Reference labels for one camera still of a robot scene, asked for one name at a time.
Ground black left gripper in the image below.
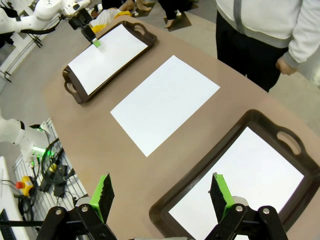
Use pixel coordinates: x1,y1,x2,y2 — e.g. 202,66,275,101
68,11,102,48

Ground green-tipped right gripper left finger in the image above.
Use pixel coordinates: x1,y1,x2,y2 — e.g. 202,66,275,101
36,171,118,240

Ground green-tipped right gripper right finger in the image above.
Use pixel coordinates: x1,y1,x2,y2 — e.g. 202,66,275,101
204,172,288,240

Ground white A4 paper sheet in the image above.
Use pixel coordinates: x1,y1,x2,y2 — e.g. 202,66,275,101
110,55,221,158
168,126,305,240
67,23,149,96

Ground grey-sleeved left forearm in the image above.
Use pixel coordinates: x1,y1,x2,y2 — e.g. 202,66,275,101
282,14,320,69

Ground person's left hand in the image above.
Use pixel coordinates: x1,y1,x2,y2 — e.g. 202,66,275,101
275,56,300,76

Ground yellow white plastic bag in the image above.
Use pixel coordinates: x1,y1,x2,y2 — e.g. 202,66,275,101
89,7,133,33

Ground white wrist-mounted box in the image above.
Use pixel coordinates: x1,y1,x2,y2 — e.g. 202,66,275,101
65,0,90,13

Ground black power brick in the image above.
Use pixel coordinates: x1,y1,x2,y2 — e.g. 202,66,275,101
39,163,68,193

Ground yellow emergency stop box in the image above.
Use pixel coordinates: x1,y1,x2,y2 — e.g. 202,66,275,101
15,175,35,198

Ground black trousers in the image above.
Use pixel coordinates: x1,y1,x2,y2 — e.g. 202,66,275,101
215,11,290,93

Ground grey white zip hoodie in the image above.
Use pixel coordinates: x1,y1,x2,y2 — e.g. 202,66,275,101
215,0,320,69

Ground brown plastic handled tray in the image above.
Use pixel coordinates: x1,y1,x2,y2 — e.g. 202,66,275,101
149,109,320,240
62,20,158,105

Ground black corrugated cable hose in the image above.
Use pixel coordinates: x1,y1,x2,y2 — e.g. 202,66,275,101
20,13,65,35

